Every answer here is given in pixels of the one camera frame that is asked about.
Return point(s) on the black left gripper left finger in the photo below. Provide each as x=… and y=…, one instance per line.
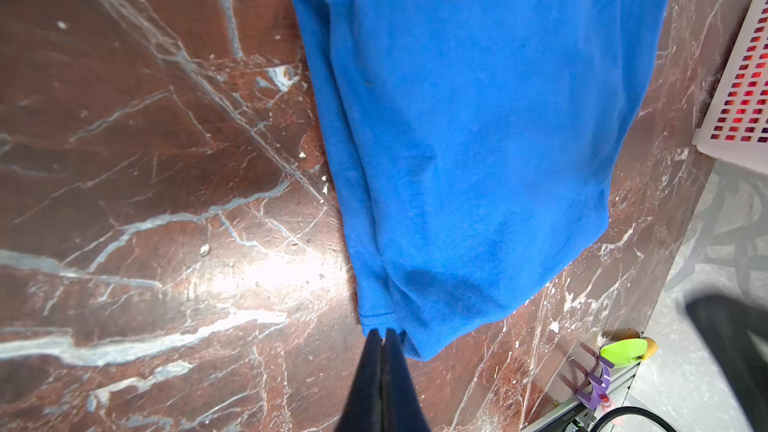
x=363, y=409

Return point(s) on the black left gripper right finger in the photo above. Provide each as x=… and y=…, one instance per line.
x=401, y=410

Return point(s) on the blue printed t shirt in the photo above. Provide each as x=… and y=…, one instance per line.
x=471, y=144

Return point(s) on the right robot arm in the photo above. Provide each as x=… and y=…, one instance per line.
x=730, y=329

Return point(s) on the purple toy piece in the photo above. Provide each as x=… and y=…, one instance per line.
x=588, y=375

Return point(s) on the green yellow toy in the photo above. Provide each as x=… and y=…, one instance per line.
x=628, y=347

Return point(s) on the white plastic laundry basket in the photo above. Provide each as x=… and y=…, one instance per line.
x=753, y=157

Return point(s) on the red t shirt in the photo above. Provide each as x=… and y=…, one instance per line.
x=743, y=115

